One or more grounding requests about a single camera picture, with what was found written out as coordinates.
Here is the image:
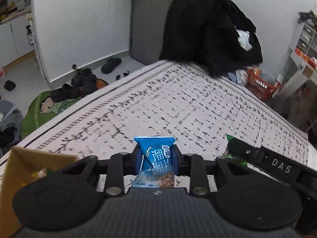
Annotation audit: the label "dark green snack packet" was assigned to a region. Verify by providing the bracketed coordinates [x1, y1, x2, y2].
[215, 134, 251, 166]

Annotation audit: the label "blue plum snack packet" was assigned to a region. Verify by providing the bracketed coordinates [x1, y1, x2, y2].
[131, 136, 175, 189]

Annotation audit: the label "brown cardboard box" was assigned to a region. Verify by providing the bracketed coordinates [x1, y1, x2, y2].
[1, 146, 78, 237]

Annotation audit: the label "long biscuit stick packet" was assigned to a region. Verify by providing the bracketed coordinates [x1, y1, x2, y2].
[31, 168, 47, 181]

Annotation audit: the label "patterned white bed blanket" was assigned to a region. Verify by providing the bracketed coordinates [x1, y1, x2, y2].
[0, 59, 317, 194]

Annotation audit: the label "red plastic basket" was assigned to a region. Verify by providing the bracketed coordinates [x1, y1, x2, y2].
[245, 68, 282, 101]

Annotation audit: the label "black white sneaker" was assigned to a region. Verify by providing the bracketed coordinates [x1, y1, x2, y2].
[116, 71, 130, 80]

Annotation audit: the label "pile of black shoes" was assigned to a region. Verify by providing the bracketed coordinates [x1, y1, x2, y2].
[50, 68, 97, 103]

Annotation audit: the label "green leaf cartoon rug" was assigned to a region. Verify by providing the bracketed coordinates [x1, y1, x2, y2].
[20, 91, 81, 139]

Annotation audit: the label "white desk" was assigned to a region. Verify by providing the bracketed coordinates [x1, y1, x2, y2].
[277, 51, 316, 100]

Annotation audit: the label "black slipper by door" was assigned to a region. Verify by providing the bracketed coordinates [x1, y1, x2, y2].
[101, 58, 122, 74]

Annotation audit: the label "grey fluffy rug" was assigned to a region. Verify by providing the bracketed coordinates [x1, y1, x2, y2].
[1, 109, 23, 157]

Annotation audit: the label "drawer organizer on desk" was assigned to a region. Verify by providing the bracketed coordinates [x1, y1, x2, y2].
[296, 23, 317, 58]

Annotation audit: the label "black clothes over chair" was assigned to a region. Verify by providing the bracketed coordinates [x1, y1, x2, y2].
[159, 0, 263, 76]

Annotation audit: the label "white kitchen cabinet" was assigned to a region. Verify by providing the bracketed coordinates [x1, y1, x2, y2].
[1, 14, 34, 67]

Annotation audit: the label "grey door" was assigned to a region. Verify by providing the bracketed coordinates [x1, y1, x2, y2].
[130, 0, 173, 65]

